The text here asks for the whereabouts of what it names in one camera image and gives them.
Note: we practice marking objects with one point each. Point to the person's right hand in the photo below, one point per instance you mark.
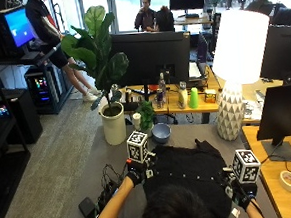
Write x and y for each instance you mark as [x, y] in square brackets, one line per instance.
[242, 195]

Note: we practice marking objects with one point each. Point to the person's left hand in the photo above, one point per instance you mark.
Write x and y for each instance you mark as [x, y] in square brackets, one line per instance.
[136, 174]

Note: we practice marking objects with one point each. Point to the black garment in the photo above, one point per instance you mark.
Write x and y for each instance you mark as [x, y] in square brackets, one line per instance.
[186, 171]

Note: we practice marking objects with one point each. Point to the white marker cube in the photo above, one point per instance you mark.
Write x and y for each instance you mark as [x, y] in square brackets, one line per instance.
[245, 165]
[137, 147]

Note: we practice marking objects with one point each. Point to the blue bowl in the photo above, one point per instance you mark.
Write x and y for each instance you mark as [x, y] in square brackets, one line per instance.
[161, 133]

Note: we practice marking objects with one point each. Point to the black power strip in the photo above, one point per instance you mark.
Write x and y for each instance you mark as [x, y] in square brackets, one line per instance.
[108, 193]

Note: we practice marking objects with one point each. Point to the small white cup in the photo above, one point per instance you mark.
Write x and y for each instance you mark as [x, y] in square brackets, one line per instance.
[137, 120]

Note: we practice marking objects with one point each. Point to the small green plant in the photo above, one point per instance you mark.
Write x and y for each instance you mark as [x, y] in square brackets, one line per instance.
[146, 115]

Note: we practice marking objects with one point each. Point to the white plant pot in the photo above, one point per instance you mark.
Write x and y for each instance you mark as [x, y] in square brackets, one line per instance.
[113, 126]

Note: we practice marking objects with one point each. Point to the white tape roll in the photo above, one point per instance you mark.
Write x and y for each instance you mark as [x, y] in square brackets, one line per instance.
[288, 181]

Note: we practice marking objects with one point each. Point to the wooden side desk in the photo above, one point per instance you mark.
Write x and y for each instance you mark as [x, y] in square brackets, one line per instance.
[286, 206]

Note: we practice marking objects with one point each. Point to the white faceted lamp base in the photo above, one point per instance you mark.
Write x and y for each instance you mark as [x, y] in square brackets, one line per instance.
[230, 113]

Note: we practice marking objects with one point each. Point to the black flat device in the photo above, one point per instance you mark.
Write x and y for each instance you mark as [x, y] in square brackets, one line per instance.
[87, 208]

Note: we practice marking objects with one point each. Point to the long wooden desk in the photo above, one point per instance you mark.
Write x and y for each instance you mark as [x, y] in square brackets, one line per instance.
[205, 107]

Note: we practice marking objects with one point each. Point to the clear bottle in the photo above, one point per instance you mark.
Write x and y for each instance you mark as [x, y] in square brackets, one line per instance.
[162, 86]

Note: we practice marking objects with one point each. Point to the black monitor with stand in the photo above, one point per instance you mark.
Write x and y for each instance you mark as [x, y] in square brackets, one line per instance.
[282, 112]

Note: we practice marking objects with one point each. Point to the yellow box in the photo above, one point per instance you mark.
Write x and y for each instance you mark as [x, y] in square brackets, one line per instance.
[210, 96]

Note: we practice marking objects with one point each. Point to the wide black monitor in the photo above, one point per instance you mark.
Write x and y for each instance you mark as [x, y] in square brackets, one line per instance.
[148, 57]

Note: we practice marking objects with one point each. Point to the open laptop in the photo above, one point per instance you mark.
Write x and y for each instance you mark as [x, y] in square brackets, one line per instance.
[201, 53]

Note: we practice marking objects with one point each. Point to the large-leaved green plant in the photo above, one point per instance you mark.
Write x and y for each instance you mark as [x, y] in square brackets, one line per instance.
[96, 54]

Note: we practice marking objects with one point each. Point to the lit computer tower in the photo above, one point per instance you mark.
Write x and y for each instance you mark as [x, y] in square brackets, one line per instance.
[43, 87]

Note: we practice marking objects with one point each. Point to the black computer tower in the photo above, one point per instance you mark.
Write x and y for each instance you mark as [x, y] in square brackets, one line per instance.
[24, 114]

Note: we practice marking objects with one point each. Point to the white lamp shade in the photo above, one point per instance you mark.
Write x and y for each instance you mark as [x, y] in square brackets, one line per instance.
[239, 45]

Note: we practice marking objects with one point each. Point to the black shelf rack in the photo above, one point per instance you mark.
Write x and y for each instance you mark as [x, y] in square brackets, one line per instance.
[2, 165]

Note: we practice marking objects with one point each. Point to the monitor with blue screen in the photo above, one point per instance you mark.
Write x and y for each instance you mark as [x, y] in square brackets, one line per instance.
[18, 27]

